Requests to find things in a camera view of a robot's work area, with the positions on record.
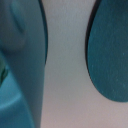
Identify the gripper teal padded right finger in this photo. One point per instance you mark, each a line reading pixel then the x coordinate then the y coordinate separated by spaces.
pixel 107 53

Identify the gripper teal padded left finger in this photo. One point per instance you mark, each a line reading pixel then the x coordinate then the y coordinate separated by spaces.
pixel 23 54

